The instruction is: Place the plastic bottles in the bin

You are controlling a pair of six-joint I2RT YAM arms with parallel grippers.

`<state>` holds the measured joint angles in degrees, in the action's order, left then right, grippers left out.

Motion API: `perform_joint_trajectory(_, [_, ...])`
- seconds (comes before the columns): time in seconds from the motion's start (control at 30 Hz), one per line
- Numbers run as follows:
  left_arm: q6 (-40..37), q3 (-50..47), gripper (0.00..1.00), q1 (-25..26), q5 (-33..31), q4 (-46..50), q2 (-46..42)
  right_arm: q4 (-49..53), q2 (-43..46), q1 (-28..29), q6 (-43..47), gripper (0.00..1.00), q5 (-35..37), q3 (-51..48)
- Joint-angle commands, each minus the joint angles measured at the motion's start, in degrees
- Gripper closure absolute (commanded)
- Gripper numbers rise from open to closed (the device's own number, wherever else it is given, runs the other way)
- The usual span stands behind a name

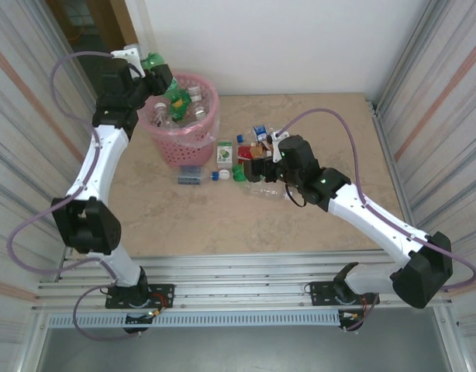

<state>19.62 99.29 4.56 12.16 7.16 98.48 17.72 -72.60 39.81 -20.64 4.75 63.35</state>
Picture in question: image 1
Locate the green white drink carton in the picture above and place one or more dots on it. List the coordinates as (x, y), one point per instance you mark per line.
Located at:
(224, 153)

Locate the green plastic bottle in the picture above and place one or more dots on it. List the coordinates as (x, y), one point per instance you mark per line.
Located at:
(154, 60)

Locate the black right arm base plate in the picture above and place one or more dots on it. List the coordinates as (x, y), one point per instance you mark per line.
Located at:
(319, 288)

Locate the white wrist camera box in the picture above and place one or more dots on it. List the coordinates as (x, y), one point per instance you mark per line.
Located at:
(131, 54)
(276, 136)

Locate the pink plastic mesh bin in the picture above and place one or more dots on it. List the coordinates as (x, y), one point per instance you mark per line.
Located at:
(183, 153)

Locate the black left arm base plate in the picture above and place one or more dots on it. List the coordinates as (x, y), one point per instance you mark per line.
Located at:
(162, 290)

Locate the pink grape juice bottle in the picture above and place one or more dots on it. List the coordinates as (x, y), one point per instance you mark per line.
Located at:
(159, 106)

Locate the clear bottle blue cap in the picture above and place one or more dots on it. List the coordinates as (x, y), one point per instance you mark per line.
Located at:
(189, 176)

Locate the aluminium rail frame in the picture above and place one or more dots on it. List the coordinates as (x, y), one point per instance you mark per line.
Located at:
(242, 279)

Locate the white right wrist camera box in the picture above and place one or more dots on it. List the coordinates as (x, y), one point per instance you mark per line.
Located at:
(276, 136)

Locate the red gold label bottle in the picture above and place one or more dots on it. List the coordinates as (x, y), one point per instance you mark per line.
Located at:
(245, 153)

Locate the clear bottle blue label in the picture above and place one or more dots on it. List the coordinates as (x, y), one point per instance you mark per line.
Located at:
(260, 131)

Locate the clear greenish bottle white cap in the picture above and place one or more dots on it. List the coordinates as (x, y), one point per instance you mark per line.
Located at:
(265, 191)

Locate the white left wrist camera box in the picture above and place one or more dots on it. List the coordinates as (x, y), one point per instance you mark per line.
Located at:
(131, 54)

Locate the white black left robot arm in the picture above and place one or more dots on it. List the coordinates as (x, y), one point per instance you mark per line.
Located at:
(98, 162)

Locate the clear plastic bin liner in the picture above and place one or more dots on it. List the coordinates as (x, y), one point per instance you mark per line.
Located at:
(209, 135)

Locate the brown wooden door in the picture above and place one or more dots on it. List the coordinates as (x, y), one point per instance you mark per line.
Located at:
(123, 19)

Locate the brown label plastic bottle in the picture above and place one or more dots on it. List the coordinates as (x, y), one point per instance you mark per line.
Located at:
(267, 146)

